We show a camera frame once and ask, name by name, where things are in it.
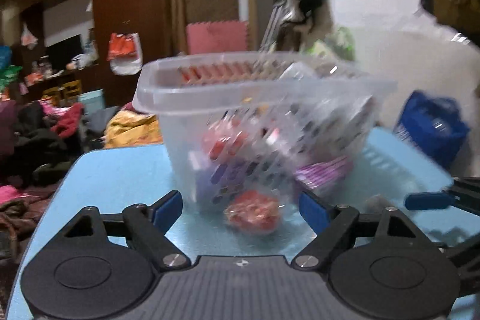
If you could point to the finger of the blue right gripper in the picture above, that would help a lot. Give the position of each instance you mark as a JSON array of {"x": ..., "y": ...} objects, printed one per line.
[{"x": 429, "y": 201}]

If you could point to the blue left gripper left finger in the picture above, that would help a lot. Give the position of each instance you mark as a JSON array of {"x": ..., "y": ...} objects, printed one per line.
[{"x": 165, "y": 212}]

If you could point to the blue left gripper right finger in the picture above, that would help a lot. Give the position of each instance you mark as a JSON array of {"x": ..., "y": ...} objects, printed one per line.
[{"x": 315, "y": 212}]

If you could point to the red snack pack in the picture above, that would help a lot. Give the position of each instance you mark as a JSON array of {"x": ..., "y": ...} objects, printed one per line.
[{"x": 253, "y": 212}]

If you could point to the purple snack package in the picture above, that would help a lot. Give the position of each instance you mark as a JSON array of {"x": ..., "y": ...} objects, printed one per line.
[{"x": 323, "y": 178}]

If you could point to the blue printed woven bag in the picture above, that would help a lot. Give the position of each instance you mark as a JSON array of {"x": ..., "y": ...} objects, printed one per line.
[{"x": 434, "y": 126}]

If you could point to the yellow patterned blanket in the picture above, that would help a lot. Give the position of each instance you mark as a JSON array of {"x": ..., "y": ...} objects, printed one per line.
[{"x": 127, "y": 129}]

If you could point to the white plastic laundry basket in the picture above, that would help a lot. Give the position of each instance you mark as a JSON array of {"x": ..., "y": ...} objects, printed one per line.
[{"x": 249, "y": 120}]

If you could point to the orange white shopping bag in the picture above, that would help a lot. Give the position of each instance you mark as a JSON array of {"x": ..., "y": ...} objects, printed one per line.
[{"x": 125, "y": 54}]

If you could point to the green white tote bag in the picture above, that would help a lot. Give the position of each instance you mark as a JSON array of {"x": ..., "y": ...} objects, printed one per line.
[{"x": 338, "y": 44}]

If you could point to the pink foam mat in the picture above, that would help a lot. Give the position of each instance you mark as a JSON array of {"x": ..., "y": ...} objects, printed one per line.
[{"x": 217, "y": 37}]

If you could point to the black television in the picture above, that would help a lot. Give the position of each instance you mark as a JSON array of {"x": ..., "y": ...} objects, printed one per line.
[{"x": 63, "y": 52}]

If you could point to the dark red wooden wardrobe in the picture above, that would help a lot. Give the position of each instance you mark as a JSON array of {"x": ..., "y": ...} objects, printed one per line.
[{"x": 93, "y": 5}]

